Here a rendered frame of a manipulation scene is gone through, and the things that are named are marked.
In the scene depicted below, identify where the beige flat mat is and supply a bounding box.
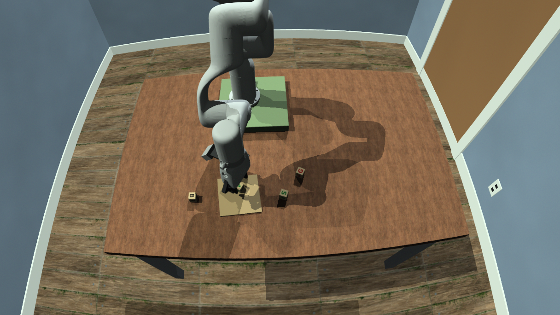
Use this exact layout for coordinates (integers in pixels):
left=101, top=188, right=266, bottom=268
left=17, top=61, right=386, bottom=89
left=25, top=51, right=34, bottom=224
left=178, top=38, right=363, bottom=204
left=217, top=175, right=262, bottom=216

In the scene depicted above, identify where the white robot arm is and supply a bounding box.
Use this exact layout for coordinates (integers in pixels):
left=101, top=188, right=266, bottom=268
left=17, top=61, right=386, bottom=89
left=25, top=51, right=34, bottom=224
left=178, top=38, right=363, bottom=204
left=197, top=0, right=274, bottom=170

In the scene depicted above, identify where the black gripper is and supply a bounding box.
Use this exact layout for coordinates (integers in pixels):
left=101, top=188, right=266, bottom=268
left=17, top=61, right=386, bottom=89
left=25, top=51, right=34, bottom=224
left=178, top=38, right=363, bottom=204
left=220, top=150, right=251, bottom=194

